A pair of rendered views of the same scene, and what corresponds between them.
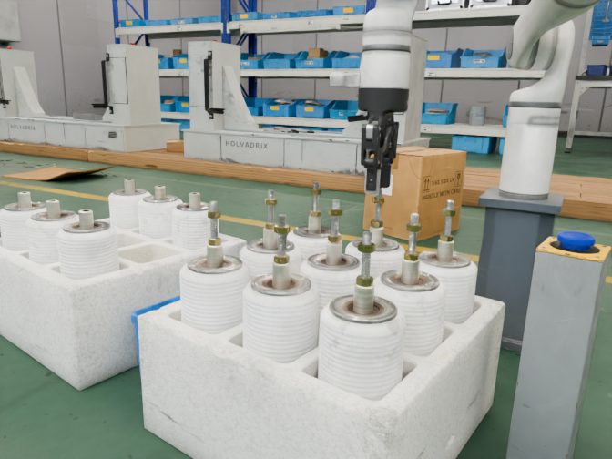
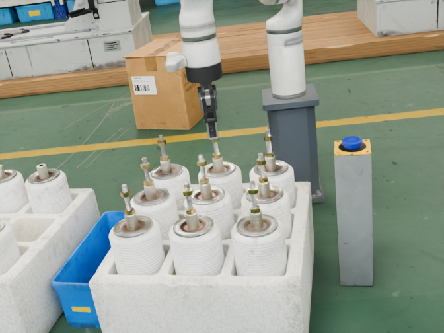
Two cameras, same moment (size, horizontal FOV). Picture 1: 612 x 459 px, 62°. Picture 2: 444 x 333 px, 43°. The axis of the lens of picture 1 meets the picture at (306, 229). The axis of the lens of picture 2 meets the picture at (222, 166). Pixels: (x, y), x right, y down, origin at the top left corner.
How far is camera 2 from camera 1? 0.50 m
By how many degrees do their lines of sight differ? 23
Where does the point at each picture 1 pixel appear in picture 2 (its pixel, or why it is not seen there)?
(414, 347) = not seen: hidden behind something
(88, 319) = (24, 299)
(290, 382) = (231, 283)
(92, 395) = not seen: outside the picture
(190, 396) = (151, 319)
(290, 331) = (213, 254)
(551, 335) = (351, 200)
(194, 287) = (131, 248)
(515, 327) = not seen: hidden behind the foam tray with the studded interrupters
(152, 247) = (18, 221)
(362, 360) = (269, 256)
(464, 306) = (292, 195)
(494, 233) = (278, 127)
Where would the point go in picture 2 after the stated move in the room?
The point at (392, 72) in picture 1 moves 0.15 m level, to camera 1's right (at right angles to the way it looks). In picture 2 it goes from (211, 54) to (277, 39)
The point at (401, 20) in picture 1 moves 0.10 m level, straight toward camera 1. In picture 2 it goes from (209, 18) to (223, 25)
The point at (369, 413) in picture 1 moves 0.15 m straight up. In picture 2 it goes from (286, 283) to (279, 207)
